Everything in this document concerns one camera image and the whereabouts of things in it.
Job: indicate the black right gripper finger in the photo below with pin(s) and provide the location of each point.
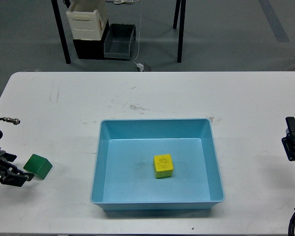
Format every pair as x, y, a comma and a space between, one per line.
289, 140

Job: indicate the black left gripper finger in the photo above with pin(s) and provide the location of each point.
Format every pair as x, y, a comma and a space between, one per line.
9, 173

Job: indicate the green block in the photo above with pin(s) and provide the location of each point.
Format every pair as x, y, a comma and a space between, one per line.
38, 165

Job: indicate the yellow block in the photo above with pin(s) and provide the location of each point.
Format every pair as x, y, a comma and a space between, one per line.
163, 166

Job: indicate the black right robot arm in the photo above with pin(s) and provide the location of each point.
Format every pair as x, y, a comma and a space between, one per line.
291, 227

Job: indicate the black box under crate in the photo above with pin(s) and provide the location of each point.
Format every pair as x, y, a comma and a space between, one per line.
91, 49

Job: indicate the blue plastic tray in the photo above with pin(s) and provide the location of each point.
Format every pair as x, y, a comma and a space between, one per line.
149, 164

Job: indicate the black table leg left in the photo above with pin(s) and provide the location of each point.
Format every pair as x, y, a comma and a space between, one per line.
62, 37

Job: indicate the black table leg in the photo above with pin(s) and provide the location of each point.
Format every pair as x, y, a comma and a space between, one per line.
62, 37
179, 19

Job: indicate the cream plastic crate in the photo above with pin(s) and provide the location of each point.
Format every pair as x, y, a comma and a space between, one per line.
87, 19

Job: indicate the grey plastic bin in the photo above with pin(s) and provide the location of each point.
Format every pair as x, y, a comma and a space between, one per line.
119, 41

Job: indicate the white power adapter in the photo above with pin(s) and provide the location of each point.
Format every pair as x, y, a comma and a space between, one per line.
140, 67

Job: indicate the black table leg right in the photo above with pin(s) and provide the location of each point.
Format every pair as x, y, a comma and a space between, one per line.
179, 19

